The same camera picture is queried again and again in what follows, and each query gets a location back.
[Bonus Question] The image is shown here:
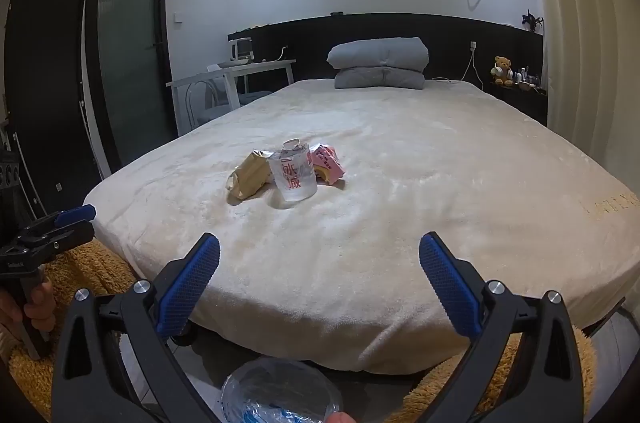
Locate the black headboard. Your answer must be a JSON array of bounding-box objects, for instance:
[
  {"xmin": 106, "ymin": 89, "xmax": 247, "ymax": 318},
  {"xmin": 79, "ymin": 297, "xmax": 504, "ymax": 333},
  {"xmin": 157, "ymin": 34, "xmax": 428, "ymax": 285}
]
[{"xmin": 227, "ymin": 13, "xmax": 547, "ymax": 126}]

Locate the metal frame chair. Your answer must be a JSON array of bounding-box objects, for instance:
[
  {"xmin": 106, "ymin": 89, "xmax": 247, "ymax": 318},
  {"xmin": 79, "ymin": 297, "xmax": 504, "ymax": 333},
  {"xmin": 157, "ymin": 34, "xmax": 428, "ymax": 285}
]
[{"xmin": 186, "ymin": 77, "xmax": 274, "ymax": 130}]

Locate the brown teddy bear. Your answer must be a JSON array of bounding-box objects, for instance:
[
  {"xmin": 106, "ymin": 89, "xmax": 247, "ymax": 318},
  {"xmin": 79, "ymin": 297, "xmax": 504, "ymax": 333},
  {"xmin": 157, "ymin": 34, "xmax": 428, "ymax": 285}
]
[{"xmin": 489, "ymin": 56, "xmax": 516, "ymax": 88}]

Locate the bed with cream fuzzy blanket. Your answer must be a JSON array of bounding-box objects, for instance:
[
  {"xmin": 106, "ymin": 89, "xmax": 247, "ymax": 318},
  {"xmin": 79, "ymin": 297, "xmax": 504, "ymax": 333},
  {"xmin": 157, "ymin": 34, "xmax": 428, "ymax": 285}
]
[{"xmin": 82, "ymin": 78, "xmax": 640, "ymax": 376}]

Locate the pink snack packet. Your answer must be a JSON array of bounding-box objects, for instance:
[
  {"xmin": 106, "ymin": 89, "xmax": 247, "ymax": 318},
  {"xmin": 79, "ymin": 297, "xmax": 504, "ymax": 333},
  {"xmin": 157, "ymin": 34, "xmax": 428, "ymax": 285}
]
[{"xmin": 306, "ymin": 143, "xmax": 347, "ymax": 187}]

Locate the clear plastic trash bag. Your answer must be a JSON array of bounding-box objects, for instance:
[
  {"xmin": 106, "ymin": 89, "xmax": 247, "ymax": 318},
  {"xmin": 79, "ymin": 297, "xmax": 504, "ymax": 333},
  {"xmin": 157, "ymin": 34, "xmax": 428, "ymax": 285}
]
[{"xmin": 220, "ymin": 355, "xmax": 346, "ymax": 423}]

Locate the clear plastic cup red print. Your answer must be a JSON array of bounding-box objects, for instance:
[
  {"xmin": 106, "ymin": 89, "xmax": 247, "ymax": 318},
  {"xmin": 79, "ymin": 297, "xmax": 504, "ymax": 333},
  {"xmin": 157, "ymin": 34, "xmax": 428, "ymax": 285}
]
[{"xmin": 268, "ymin": 138, "xmax": 319, "ymax": 204}]

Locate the dark potted plant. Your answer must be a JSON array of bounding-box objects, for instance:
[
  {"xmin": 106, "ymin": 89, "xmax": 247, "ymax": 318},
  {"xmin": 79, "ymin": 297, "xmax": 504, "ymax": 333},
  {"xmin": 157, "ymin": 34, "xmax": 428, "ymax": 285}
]
[{"xmin": 521, "ymin": 9, "xmax": 545, "ymax": 32}]

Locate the white desk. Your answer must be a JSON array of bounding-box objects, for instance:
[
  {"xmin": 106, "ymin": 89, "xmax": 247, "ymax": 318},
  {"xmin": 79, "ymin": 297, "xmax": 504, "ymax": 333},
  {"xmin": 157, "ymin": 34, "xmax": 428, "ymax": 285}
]
[{"xmin": 166, "ymin": 58, "xmax": 297, "ymax": 110}]

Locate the folded grey duvet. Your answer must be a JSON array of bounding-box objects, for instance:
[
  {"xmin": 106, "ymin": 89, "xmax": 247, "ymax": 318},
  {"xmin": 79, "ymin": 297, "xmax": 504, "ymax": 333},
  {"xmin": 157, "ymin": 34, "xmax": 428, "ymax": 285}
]
[{"xmin": 327, "ymin": 36, "xmax": 430, "ymax": 72}]

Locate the person's left hand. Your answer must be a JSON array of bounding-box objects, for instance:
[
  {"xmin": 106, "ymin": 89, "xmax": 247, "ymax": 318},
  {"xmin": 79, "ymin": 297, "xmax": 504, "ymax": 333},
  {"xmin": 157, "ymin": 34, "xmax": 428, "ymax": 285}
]
[{"xmin": 0, "ymin": 280, "xmax": 56, "ymax": 335}]

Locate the brown fuzzy rug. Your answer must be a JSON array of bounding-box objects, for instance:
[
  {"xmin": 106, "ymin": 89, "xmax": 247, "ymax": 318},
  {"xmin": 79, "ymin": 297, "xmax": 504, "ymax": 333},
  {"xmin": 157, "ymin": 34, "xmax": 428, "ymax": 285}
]
[{"xmin": 0, "ymin": 240, "xmax": 601, "ymax": 423}]

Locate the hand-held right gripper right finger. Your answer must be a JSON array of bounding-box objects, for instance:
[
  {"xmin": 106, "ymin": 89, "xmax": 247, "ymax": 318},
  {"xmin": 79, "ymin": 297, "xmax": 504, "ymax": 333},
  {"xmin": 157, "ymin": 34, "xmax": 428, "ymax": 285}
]
[{"xmin": 417, "ymin": 232, "xmax": 598, "ymax": 423}]

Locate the white charger with cable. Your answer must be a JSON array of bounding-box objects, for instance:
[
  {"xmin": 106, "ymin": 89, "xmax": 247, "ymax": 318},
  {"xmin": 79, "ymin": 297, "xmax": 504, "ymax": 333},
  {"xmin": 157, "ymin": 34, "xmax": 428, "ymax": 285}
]
[{"xmin": 432, "ymin": 41, "xmax": 478, "ymax": 83}]

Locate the grey pillow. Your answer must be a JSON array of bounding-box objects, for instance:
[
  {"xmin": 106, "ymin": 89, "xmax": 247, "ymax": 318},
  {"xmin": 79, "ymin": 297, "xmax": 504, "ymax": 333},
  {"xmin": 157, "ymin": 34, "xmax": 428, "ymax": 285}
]
[{"xmin": 333, "ymin": 66, "xmax": 426, "ymax": 92}]

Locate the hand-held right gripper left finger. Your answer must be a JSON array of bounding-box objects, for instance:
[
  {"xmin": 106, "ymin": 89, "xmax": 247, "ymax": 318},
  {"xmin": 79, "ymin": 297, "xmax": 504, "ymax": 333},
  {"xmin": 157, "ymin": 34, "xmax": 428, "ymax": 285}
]
[{"xmin": 51, "ymin": 232, "xmax": 223, "ymax": 423}]

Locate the black wardrobe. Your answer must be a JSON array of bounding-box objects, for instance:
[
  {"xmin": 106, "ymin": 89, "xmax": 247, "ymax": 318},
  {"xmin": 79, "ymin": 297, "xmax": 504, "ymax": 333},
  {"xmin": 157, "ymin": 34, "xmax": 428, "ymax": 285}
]
[{"xmin": 1, "ymin": 0, "xmax": 104, "ymax": 206}]

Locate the yellow snack packet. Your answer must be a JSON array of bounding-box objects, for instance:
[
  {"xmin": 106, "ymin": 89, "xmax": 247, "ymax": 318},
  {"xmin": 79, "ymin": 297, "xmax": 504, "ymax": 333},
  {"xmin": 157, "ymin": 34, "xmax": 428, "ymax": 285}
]
[{"xmin": 227, "ymin": 150, "xmax": 276, "ymax": 202}]

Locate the white desk appliance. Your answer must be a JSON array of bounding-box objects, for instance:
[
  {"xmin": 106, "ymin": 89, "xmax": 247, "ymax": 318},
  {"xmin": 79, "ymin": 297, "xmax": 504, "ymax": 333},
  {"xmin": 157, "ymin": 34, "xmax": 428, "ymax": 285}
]
[{"xmin": 229, "ymin": 38, "xmax": 254, "ymax": 65}]

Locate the cream curtain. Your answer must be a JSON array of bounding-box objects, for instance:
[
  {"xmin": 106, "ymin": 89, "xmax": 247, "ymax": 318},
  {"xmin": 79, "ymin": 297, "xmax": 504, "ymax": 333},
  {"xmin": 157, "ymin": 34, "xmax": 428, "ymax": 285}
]
[{"xmin": 511, "ymin": 0, "xmax": 640, "ymax": 206}]

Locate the black nightstand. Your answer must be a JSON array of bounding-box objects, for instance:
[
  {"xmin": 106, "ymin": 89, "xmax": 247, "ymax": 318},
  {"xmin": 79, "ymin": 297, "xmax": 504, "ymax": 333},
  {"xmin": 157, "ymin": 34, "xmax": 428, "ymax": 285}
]
[{"xmin": 487, "ymin": 80, "xmax": 549, "ymax": 126}]

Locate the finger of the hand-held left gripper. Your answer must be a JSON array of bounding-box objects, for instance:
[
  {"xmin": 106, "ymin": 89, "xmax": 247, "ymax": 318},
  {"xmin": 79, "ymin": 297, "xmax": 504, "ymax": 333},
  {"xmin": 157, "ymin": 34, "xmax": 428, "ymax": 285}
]
[
  {"xmin": 42, "ymin": 219, "xmax": 97, "ymax": 261},
  {"xmin": 20, "ymin": 204, "xmax": 97, "ymax": 239}
]

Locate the black framed frosted glass door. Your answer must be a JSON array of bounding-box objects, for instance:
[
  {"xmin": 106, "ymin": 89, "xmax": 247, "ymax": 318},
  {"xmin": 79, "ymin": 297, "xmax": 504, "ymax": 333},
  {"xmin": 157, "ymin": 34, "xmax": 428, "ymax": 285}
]
[{"xmin": 84, "ymin": 0, "xmax": 182, "ymax": 180}]

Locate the small bottles group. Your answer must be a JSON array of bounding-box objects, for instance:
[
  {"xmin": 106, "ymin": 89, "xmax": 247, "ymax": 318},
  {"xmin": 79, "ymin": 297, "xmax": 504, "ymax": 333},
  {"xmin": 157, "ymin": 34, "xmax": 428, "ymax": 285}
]
[{"xmin": 515, "ymin": 67, "xmax": 544, "ymax": 92}]

